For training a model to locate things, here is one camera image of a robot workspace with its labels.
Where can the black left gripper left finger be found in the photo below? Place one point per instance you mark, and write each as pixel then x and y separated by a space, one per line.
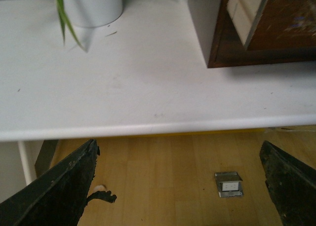
pixel 60 195

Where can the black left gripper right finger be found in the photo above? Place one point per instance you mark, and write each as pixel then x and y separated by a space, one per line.
pixel 291 185

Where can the wooden drawer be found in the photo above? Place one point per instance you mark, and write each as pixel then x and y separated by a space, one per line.
pixel 274 24

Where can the brown wooden drawer cabinet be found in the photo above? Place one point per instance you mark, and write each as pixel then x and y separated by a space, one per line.
pixel 221 45

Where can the metal floor outlet box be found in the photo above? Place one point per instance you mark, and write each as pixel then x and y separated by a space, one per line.
pixel 228 184

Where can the white table leg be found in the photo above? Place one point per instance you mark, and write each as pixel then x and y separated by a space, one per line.
pixel 27 160

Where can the white plant pot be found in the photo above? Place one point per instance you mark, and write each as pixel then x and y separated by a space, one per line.
pixel 93 13

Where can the green striped spider plant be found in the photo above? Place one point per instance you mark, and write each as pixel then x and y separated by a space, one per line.
pixel 66 23

